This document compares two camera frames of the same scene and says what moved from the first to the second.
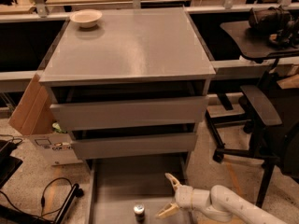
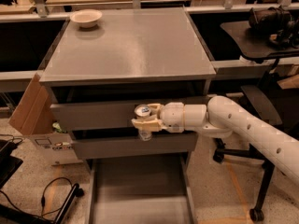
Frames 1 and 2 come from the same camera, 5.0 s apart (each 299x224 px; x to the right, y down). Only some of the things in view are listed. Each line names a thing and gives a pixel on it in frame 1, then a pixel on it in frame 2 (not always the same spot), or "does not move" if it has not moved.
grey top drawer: x=129 y=113 does not move
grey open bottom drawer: x=120 y=184 does not move
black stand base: x=12 y=216 does not move
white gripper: x=183 y=197 to x=172 y=116
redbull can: x=139 y=213 to x=143 y=111
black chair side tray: x=255 y=49 does not move
